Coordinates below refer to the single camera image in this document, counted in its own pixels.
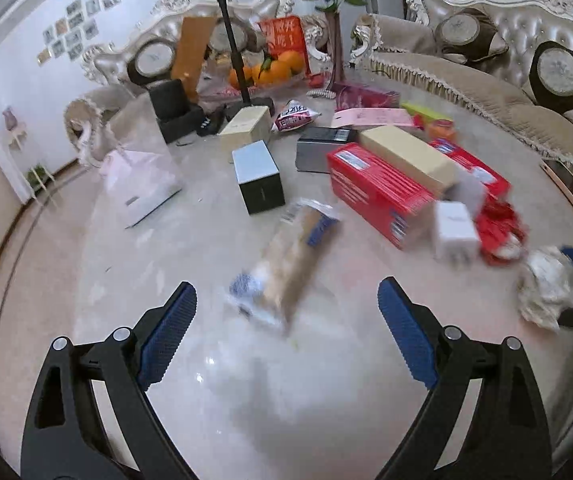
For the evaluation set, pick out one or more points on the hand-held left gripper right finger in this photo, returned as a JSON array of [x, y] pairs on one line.
[[406, 335]]

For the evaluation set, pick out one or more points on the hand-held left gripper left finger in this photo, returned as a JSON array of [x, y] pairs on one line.
[[166, 335]]

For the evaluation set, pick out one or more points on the white paper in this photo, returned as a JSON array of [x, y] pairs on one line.
[[546, 285]]

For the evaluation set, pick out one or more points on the clear beige snack packet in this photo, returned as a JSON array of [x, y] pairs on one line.
[[289, 260]]

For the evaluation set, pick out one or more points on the magenta box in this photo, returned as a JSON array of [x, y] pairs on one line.
[[366, 96]]

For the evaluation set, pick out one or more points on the crumpled red wrapper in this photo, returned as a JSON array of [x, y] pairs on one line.
[[504, 230]]

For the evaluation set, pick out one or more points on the small white box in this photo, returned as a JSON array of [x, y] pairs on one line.
[[456, 232]]

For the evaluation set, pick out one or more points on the flat red and blue box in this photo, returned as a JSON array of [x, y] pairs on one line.
[[481, 170]]

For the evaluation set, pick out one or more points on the large red box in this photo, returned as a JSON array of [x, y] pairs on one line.
[[376, 190]]

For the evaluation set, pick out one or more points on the white paper bag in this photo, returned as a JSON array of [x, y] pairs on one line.
[[141, 185]]

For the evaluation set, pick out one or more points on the long beige box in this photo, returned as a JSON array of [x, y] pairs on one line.
[[411, 157]]

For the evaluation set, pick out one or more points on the round brown cushion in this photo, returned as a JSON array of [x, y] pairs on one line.
[[561, 75], [154, 62], [469, 32]]

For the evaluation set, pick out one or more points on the orange packet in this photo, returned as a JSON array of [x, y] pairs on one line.
[[444, 132]]

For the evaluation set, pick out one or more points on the silver and black flat box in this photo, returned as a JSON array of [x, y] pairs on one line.
[[324, 150]]

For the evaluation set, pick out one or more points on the ornate cream corner sofa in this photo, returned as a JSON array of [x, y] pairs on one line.
[[466, 90]]

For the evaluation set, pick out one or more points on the yellow green box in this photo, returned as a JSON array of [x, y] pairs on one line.
[[426, 114]]

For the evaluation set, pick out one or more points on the black remote control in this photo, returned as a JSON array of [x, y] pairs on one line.
[[210, 121]]

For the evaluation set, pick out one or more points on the pink paper card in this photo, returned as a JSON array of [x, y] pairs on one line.
[[371, 117]]

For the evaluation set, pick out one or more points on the open black box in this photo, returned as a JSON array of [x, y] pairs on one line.
[[174, 110]]

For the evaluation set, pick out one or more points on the small beige box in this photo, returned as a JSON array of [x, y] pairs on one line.
[[246, 124]]

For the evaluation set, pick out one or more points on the lace covered armchair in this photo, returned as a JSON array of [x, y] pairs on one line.
[[89, 120]]

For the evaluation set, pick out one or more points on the red and white snack bag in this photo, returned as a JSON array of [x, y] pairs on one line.
[[294, 117]]

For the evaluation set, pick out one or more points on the brown cardboard sheet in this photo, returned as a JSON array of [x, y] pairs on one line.
[[191, 55]]

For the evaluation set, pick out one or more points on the pile of oranges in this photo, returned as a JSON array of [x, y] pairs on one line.
[[276, 71]]

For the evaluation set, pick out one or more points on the red gift bag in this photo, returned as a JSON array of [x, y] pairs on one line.
[[286, 37]]

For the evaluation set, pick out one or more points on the small wall shelf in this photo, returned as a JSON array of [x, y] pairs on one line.
[[12, 127]]

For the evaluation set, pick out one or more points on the wall photo frames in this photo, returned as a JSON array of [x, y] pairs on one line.
[[76, 25]]

